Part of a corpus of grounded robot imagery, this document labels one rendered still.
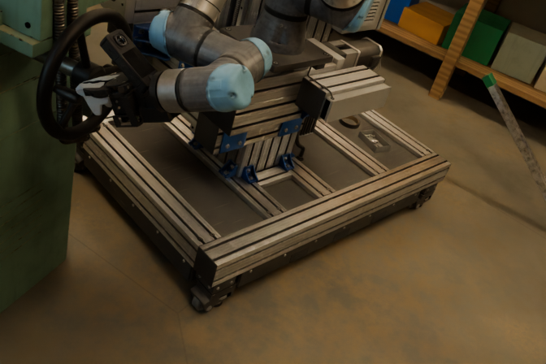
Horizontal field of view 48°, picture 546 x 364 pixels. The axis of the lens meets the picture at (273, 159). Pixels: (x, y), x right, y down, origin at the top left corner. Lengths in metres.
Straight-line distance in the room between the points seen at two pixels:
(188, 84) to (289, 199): 1.17
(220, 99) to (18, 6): 0.51
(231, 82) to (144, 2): 0.98
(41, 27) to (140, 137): 1.02
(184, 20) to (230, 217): 0.98
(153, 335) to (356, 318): 0.67
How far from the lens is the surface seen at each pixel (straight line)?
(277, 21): 1.60
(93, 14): 1.27
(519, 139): 2.89
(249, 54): 1.08
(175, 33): 1.12
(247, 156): 2.09
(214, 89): 0.98
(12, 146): 1.56
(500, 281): 2.59
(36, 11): 1.30
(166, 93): 1.04
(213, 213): 1.98
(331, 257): 2.29
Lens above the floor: 1.46
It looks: 33 degrees down
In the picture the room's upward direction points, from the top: 17 degrees clockwise
